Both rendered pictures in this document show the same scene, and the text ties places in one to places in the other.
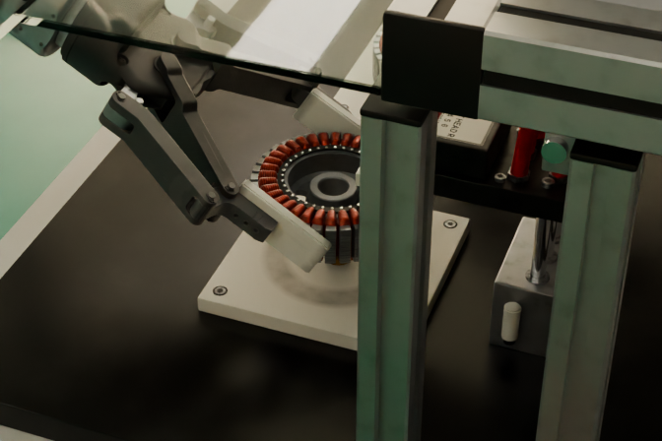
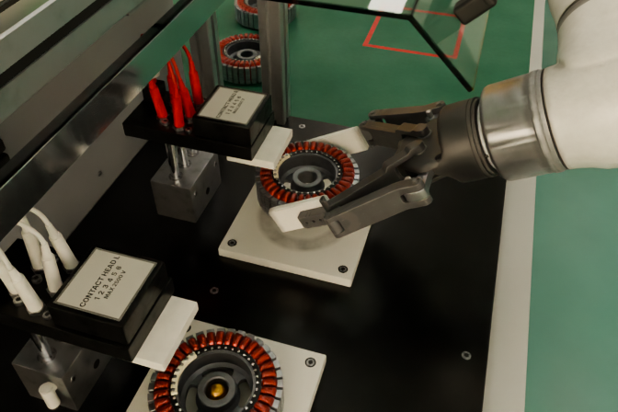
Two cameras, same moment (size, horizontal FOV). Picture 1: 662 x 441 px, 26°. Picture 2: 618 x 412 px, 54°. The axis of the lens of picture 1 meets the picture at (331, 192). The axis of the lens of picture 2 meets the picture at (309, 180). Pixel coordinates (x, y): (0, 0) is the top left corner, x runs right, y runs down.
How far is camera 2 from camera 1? 1.29 m
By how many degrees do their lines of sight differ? 101
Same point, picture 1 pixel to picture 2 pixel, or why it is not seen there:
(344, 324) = not seen: hidden behind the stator
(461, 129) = (229, 95)
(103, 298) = (436, 200)
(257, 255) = not seen: hidden behind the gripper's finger
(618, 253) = not seen: outside the picture
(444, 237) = (236, 232)
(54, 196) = (518, 307)
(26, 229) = (520, 275)
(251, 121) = (388, 362)
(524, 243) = (194, 171)
